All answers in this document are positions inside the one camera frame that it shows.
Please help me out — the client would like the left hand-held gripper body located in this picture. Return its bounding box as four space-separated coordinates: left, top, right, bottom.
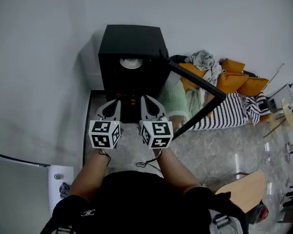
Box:
88 114 123 150

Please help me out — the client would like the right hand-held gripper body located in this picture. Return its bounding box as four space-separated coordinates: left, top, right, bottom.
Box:
139 114 174 149

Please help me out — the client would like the white plate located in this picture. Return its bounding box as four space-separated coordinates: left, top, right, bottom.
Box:
119 57 144 70

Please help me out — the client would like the black microwave oven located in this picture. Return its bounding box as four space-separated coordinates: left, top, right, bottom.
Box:
98 24 227 141

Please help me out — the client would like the person's right forearm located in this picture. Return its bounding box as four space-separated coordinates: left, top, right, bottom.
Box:
153 148 202 195

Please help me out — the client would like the person's left forearm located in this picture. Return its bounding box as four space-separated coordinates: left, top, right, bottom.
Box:
68 148 112 203

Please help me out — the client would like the orange cushion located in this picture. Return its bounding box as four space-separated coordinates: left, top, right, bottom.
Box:
221 58 246 74
216 71 250 94
236 76 270 97
179 62 208 91

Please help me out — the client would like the crumpled grey cloth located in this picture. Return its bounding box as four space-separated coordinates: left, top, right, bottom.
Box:
184 49 223 87

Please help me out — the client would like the small grey rag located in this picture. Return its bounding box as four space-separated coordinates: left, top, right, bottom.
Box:
59 182 72 199

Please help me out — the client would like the black and white striped blanket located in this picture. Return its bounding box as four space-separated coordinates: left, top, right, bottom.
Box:
175 91 272 131

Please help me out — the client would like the person's black shirt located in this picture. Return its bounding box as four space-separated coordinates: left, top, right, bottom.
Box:
40 171 250 234

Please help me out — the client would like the white cabinet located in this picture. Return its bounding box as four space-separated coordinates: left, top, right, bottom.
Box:
0 150 75 234

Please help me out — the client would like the light wooden table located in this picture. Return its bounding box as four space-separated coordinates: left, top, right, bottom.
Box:
214 169 267 214

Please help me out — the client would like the thin metal rod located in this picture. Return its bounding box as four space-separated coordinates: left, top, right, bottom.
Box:
266 62 285 87

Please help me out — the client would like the white machine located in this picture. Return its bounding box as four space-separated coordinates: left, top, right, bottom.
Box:
267 78 293 110

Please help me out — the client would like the round wooden stool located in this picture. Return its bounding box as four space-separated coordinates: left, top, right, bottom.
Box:
263 97 293 138

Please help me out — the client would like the red box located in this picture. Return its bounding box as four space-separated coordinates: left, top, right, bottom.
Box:
249 201 269 225

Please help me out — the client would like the white cable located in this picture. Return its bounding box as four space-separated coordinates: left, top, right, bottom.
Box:
202 168 238 188

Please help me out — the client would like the white harness strap with buckle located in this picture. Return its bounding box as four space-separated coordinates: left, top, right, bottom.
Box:
55 225 73 234
209 208 244 234

